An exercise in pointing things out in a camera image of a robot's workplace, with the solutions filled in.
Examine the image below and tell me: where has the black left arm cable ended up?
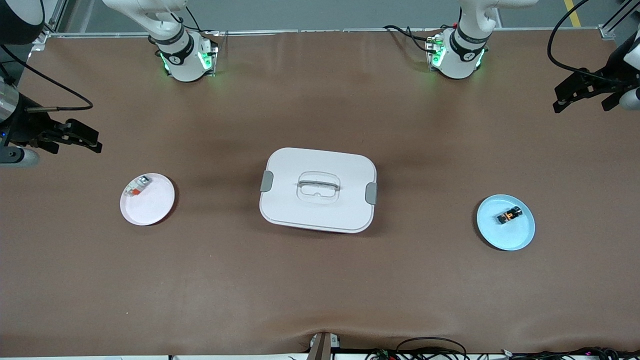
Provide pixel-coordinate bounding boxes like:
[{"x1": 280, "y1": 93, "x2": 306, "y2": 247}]
[{"x1": 546, "y1": 0, "x2": 613, "y2": 83}]

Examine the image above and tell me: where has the tangled cable bundle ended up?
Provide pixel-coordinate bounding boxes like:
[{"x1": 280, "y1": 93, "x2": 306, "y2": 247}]
[{"x1": 364, "y1": 346, "x2": 640, "y2": 360}]

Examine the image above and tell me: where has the black right base cable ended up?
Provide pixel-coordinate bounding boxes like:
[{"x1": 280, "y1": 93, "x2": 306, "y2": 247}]
[{"x1": 184, "y1": 5, "x2": 221, "y2": 36}]

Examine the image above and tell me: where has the black cable loop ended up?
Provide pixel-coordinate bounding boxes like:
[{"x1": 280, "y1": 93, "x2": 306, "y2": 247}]
[{"x1": 395, "y1": 336, "x2": 469, "y2": 360}]

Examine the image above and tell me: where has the white lidded storage box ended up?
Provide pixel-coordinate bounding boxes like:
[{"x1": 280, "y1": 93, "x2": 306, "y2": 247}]
[{"x1": 259, "y1": 147, "x2": 378, "y2": 234}]

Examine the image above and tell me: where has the black base cable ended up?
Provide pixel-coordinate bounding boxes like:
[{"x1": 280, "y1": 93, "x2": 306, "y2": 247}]
[
  {"x1": 383, "y1": 23, "x2": 453, "y2": 55},
  {"x1": 184, "y1": 5, "x2": 221, "y2": 36}
]

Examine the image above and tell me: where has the black left camera bracket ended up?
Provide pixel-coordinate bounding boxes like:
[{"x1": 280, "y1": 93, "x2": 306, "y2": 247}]
[{"x1": 601, "y1": 91, "x2": 625, "y2": 112}]

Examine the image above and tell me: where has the white and red switch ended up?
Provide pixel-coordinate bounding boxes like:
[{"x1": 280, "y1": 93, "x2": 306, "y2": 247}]
[{"x1": 124, "y1": 175, "x2": 152, "y2": 198}]

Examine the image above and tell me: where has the aluminium table edge rail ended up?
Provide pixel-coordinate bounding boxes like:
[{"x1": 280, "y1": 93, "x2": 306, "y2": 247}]
[{"x1": 47, "y1": 27, "x2": 616, "y2": 40}]

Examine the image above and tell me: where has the aluminium frame profile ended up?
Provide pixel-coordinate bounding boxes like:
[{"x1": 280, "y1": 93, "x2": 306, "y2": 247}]
[
  {"x1": 30, "y1": 0, "x2": 68, "y2": 51},
  {"x1": 599, "y1": 0, "x2": 640, "y2": 41}
]

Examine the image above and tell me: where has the pink round plate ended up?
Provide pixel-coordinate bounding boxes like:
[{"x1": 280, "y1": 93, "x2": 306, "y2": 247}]
[{"x1": 119, "y1": 173, "x2": 176, "y2": 227}]

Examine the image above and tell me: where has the orange and black switch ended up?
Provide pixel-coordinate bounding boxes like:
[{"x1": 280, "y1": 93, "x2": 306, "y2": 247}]
[{"x1": 496, "y1": 205, "x2": 524, "y2": 225}]

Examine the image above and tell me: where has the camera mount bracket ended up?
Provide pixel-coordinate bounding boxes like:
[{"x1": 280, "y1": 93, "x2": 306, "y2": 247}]
[{"x1": 306, "y1": 331, "x2": 342, "y2": 360}]

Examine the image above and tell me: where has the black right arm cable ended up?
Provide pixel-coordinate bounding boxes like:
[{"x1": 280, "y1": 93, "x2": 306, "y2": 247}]
[{"x1": 0, "y1": 44, "x2": 94, "y2": 112}]

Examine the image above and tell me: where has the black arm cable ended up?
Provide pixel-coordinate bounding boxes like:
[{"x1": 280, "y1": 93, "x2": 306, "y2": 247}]
[
  {"x1": 546, "y1": 0, "x2": 613, "y2": 83},
  {"x1": 0, "y1": 44, "x2": 94, "y2": 112}
]

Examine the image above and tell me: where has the black left base cable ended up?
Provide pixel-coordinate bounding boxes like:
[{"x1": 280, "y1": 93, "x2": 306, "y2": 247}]
[{"x1": 383, "y1": 23, "x2": 453, "y2": 55}]

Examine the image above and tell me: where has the blue round plate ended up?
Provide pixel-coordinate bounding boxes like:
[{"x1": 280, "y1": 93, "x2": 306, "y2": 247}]
[{"x1": 476, "y1": 194, "x2": 536, "y2": 252}]

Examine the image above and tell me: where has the brown table mat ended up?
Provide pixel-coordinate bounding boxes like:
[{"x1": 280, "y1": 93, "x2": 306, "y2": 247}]
[{"x1": 0, "y1": 29, "x2": 640, "y2": 358}]

